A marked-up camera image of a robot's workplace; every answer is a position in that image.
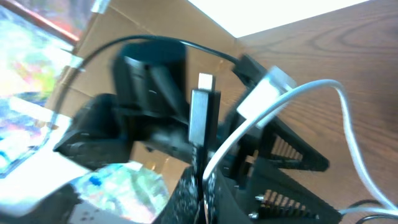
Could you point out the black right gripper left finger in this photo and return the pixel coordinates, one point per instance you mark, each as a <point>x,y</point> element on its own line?
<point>184,204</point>

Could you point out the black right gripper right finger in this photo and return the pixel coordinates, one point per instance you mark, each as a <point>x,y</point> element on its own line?
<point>228,204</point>

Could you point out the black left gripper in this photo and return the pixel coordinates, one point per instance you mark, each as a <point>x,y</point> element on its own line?
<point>271,195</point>

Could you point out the brown cardboard box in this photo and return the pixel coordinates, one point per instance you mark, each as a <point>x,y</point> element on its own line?
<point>139,61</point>

